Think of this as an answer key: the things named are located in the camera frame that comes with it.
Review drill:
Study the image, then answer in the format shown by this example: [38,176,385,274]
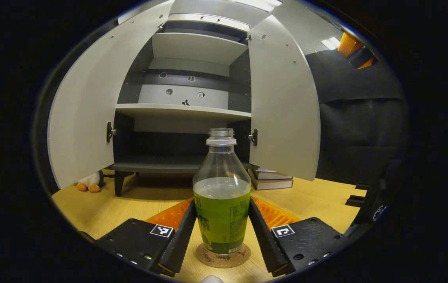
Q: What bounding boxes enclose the round cork coaster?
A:
[195,243,252,269]

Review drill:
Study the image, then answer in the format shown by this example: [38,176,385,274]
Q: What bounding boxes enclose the dark cabinet leg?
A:
[114,172,136,197]

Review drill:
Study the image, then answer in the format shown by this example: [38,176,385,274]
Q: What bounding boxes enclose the grey cabinet door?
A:
[47,2,175,190]
[248,15,321,182]

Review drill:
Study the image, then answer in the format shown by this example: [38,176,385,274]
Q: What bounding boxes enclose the ceiling light panel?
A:
[321,37,342,50]
[232,0,283,12]

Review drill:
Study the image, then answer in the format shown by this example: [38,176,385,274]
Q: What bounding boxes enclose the penguin plush toy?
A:
[76,171,105,193]

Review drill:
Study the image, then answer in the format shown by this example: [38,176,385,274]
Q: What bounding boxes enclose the thin book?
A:
[250,173,294,191]

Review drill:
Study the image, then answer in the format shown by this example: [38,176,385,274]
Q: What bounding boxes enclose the green label plastic bottle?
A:
[193,128,252,255]

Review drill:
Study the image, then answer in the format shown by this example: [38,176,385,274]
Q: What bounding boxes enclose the white cabinet shelf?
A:
[115,103,252,121]
[151,32,248,65]

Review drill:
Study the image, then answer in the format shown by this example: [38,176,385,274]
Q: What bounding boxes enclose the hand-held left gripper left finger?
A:
[86,198,198,277]

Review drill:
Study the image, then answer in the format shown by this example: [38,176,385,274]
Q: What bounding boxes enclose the black backdrop cloth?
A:
[306,49,405,189]

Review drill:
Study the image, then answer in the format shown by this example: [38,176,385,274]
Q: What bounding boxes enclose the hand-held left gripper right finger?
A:
[248,196,356,277]

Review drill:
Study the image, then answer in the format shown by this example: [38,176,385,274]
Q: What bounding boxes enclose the grey cabinet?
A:
[47,0,321,197]

